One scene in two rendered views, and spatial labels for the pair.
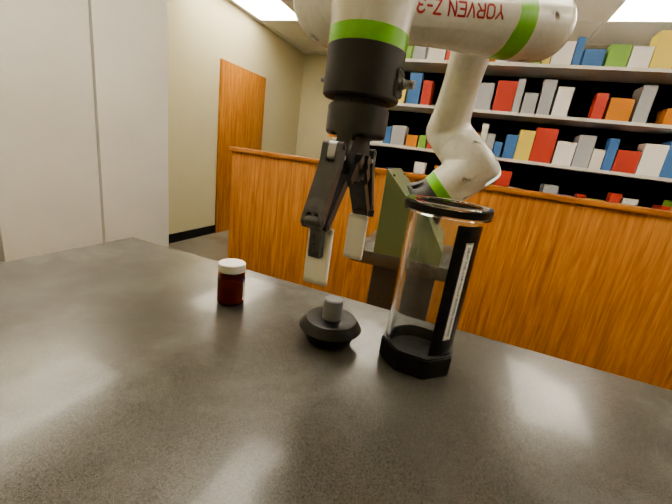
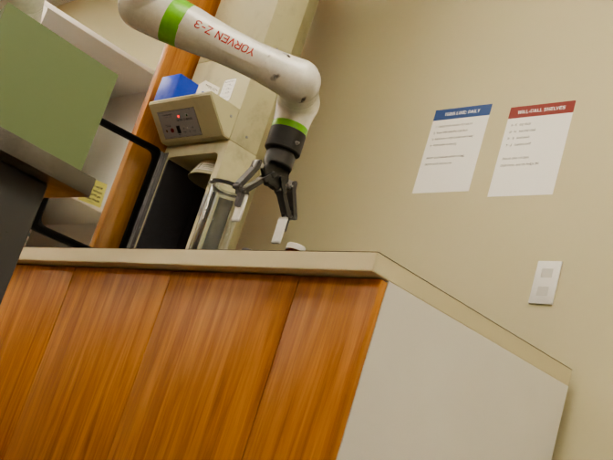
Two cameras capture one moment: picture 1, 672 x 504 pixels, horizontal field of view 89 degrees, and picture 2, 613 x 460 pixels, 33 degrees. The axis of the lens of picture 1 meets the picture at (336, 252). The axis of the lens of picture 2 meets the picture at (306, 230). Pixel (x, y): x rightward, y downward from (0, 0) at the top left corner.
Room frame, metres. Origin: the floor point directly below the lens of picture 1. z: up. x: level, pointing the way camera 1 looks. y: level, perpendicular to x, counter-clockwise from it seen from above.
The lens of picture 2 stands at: (2.48, 1.33, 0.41)
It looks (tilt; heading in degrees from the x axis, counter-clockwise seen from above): 16 degrees up; 211
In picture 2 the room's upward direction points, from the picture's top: 18 degrees clockwise
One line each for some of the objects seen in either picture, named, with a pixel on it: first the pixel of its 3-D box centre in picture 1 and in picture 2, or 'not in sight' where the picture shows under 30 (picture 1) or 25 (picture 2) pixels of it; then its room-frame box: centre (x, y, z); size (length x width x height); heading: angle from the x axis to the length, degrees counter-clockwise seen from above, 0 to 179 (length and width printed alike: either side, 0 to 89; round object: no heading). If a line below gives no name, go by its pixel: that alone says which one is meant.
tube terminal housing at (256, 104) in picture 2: not in sight; (218, 185); (0.00, -0.48, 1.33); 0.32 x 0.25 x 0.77; 70
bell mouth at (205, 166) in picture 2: not in sight; (218, 176); (0.03, -0.47, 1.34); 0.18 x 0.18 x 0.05
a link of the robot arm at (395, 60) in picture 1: (366, 79); (284, 143); (0.45, -0.01, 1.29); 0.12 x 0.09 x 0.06; 70
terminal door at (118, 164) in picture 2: not in sight; (98, 187); (0.22, -0.74, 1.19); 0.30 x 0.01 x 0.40; 153
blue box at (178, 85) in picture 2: not in sight; (179, 95); (0.14, -0.64, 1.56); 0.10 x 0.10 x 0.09; 70
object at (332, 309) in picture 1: (331, 319); not in sight; (0.46, -0.01, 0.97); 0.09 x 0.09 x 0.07
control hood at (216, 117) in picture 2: not in sight; (188, 120); (0.18, -0.54, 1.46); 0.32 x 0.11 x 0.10; 70
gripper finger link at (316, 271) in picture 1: (318, 255); (279, 230); (0.39, 0.02, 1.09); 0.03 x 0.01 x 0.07; 70
